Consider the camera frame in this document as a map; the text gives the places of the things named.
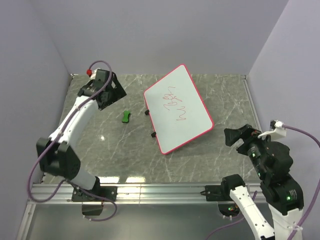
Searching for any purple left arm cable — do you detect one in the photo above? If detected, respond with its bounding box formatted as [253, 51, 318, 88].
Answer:
[26, 60, 118, 222]

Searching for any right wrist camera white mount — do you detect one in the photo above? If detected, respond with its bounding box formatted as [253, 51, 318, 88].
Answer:
[258, 120, 287, 141]

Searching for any green whiteboard eraser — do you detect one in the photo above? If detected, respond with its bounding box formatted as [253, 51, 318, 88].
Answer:
[121, 110, 131, 124]

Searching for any aluminium mounting rail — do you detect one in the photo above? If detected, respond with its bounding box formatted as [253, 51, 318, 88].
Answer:
[27, 182, 266, 205]

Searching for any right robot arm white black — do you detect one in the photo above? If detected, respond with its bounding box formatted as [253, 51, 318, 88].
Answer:
[220, 120, 304, 240]

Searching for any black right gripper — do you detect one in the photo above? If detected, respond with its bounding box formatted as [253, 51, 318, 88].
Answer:
[223, 121, 275, 177]

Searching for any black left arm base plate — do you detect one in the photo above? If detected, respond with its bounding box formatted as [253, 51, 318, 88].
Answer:
[71, 186, 118, 202]

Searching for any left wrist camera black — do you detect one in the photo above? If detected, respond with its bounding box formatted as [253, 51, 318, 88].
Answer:
[86, 68, 110, 83]

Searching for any pink framed whiteboard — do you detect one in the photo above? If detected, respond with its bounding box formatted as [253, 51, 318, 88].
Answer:
[143, 64, 214, 155]

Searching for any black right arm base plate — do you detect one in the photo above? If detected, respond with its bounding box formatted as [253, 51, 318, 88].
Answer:
[200, 183, 240, 202]

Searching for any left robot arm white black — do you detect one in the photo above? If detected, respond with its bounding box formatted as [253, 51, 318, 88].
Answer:
[36, 68, 126, 201]

